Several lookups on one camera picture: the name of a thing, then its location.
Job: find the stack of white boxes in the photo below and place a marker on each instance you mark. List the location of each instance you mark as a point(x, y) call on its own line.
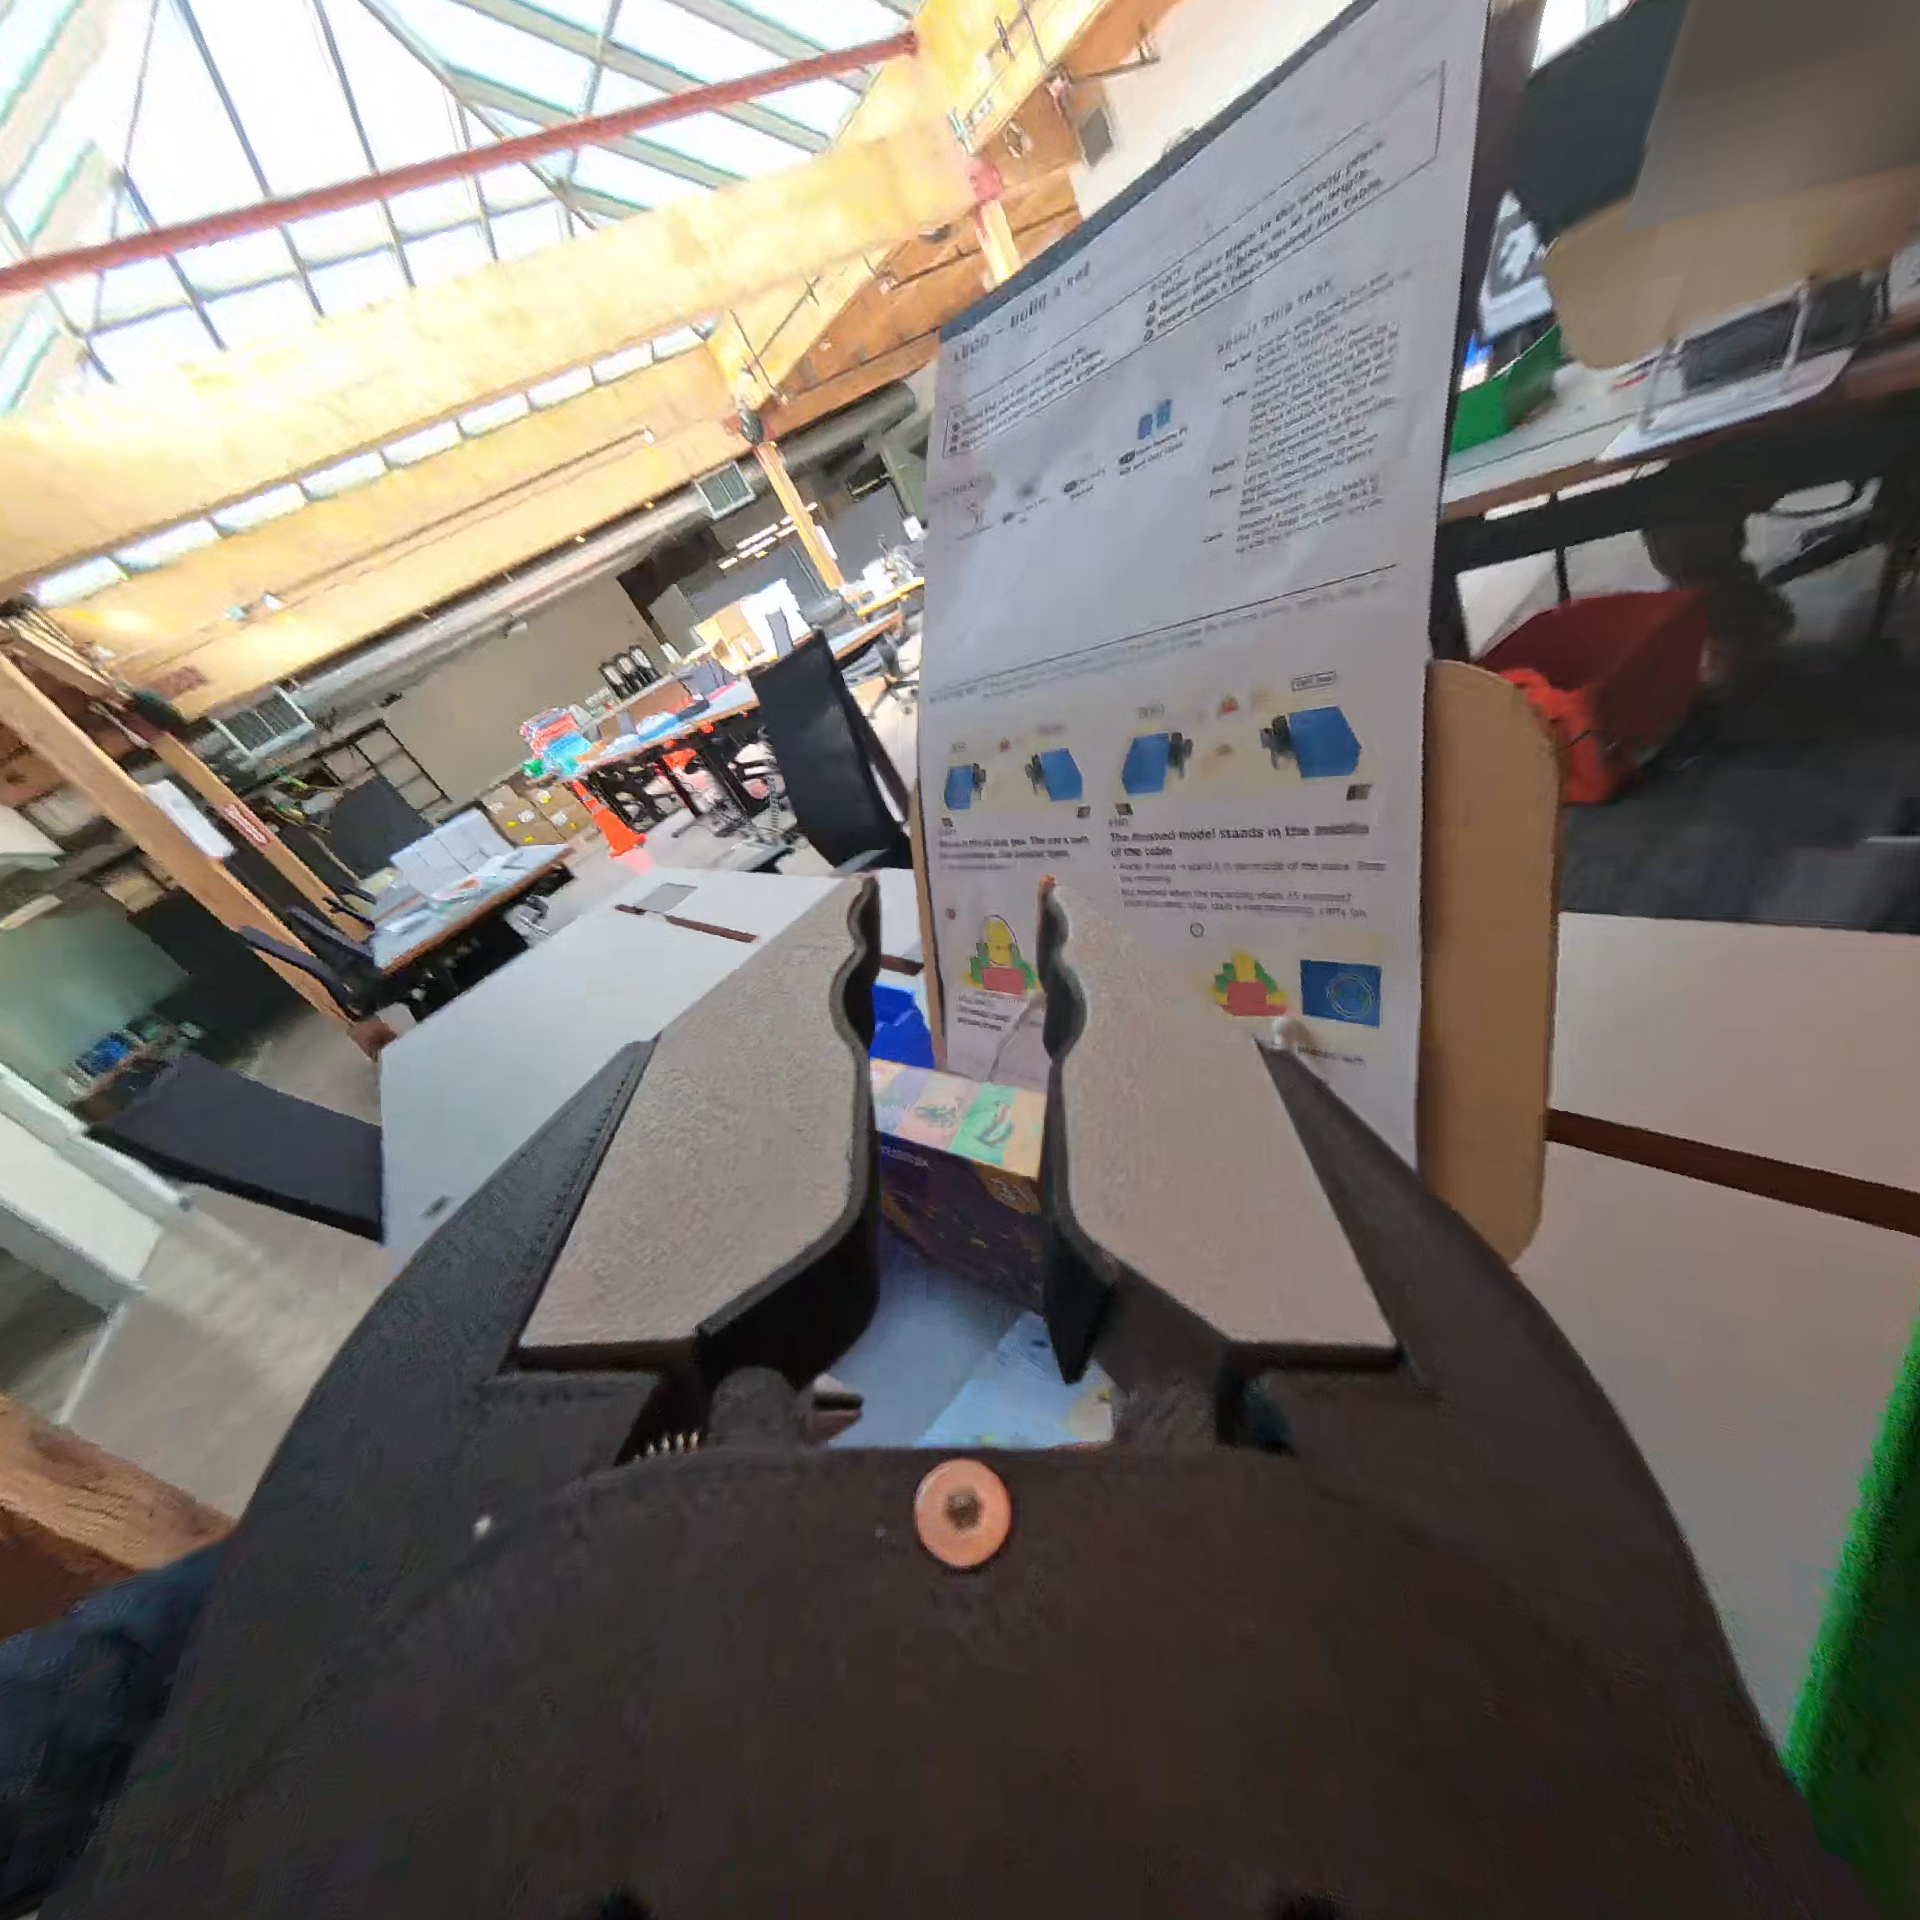
point(451, 860)

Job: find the lego instruction booklet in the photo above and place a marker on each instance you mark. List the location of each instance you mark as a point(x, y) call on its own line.
point(991, 1389)

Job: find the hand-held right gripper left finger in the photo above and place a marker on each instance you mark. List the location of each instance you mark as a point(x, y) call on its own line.
point(721, 1172)

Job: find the red ceiling pipe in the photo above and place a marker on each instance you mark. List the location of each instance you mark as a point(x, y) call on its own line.
point(451, 164)

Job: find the bright green object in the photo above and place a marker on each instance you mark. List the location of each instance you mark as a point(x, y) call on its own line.
point(1859, 1621)

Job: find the green plastic bin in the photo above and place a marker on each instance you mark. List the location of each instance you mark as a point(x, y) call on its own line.
point(1500, 395)

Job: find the black mesh office chair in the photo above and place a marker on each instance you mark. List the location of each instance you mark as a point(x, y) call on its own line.
point(825, 751)

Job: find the wooden desk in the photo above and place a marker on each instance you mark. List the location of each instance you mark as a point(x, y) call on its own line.
point(480, 887)

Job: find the purple lego box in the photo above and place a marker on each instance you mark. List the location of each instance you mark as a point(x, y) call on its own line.
point(960, 1201)

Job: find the wooden bench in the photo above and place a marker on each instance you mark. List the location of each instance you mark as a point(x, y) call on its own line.
point(92, 1500)

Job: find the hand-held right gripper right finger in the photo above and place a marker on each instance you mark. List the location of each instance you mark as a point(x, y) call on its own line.
point(1201, 1185)

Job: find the person's leg in jeans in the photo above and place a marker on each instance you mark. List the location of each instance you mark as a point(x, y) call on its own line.
point(76, 1725)

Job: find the red plastic bin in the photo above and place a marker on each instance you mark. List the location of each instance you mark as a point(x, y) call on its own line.
point(1621, 676)

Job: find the blue plastic container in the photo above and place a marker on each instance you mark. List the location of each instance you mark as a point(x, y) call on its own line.
point(900, 1028)

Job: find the open laptop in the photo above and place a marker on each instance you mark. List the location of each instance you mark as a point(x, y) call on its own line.
point(1741, 353)

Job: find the orange traffic cone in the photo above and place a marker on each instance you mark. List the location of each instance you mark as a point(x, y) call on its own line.
point(616, 824)

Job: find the white printed instruction sheet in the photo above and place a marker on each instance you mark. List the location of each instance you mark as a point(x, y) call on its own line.
point(1201, 631)

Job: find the large cardboard panel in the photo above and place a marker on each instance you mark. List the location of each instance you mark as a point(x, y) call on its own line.
point(1741, 180)

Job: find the cardboard sheet stand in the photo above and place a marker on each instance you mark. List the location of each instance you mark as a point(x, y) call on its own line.
point(1485, 961)

